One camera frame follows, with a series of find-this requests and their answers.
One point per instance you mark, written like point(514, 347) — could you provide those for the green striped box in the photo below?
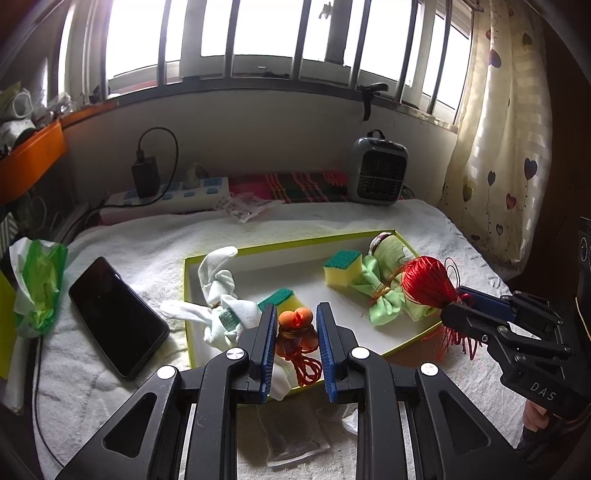
point(5, 323)

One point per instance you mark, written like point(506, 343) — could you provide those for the white sock bundle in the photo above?
point(214, 272)
point(240, 314)
point(281, 383)

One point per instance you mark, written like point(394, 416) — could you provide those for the black phone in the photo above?
point(117, 318)

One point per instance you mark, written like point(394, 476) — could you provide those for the orange shelf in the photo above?
point(32, 161)

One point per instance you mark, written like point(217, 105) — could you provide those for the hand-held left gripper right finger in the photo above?
point(325, 350)

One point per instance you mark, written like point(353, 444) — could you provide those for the white fluffy blanket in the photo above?
point(138, 240)

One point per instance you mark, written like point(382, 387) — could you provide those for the heart print curtain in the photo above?
point(498, 138)

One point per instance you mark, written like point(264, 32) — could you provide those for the white blue power strip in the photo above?
point(194, 194)

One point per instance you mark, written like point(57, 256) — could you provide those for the red plaid cloth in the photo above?
point(295, 184)

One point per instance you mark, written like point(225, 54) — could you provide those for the rolled green towel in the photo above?
point(392, 251)

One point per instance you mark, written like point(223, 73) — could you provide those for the orange bead knot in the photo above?
point(295, 318)

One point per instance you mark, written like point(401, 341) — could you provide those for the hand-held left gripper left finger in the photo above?
point(268, 350)

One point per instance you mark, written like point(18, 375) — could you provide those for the green white plastic bag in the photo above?
point(39, 286)

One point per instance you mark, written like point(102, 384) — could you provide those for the black power adapter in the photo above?
point(145, 177)

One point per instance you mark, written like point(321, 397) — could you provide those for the grey space heater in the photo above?
point(376, 170)

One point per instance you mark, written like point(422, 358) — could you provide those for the white plug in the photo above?
point(194, 177)

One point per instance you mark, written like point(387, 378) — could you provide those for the yellow-green cardboard box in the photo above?
point(277, 272)

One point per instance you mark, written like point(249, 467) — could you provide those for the metal window grille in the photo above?
point(191, 46)

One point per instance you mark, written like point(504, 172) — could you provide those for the person's right hand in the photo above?
point(533, 415)

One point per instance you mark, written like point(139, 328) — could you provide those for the clear plastic packet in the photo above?
point(242, 210)

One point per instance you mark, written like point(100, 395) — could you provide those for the red tassel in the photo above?
point(427, 284)

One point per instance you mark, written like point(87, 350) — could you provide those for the green cloth bundle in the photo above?
point(388, 309)

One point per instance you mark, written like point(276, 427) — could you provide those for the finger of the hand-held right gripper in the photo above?
point(489, 302)
point(466, 318)

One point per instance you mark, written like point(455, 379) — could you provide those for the pile of crumpled bags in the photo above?
point(18, 124)

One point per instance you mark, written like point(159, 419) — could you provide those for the clear plastic bag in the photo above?
point(295, 438)

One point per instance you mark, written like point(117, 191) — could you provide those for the yellow sponge with green pad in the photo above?
point(281, 297)
point(341, 272)

